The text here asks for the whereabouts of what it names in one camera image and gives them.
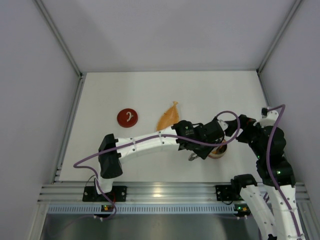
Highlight metal round lunch box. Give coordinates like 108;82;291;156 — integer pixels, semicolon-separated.
208;144;228;159

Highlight metal serving tongs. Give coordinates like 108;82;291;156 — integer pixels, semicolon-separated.
188;153;199;162

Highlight red round lid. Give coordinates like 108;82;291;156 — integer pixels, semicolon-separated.
116;108;139;128

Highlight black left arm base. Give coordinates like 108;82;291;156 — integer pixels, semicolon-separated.
82;185;127;203

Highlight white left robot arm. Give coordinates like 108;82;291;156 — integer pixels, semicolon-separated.
94;118;228;195

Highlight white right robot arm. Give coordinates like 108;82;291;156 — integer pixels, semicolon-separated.
225;110;305;240

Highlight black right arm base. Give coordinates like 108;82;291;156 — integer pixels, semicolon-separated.
215;184;237;202

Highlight boat-shaped woven basket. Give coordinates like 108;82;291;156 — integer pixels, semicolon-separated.
156;101;180;131

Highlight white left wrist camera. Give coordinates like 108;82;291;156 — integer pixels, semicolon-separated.
217;119;229;131

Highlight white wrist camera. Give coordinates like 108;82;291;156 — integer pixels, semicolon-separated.
217;119;229;131
256;107;279;127

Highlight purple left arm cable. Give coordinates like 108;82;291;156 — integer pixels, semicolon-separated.
73;110;242;176

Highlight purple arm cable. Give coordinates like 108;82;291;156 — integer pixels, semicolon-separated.
266;104;302;240
73;110;242;176

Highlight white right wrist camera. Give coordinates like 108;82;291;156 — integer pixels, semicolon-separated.
256;107;279;127

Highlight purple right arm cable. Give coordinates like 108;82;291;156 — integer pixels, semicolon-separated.
266;104;302;240

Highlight aluminium right frame post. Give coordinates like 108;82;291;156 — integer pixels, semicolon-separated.
256;0;305;76

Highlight aluminium frame post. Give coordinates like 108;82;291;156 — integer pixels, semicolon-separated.
256;0;305;76
32;0;83;78

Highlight aluminium front rail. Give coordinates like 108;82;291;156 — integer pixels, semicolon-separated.
37;181;311;216

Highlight aluminium left frame post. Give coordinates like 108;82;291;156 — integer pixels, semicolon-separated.
32;0;83;78

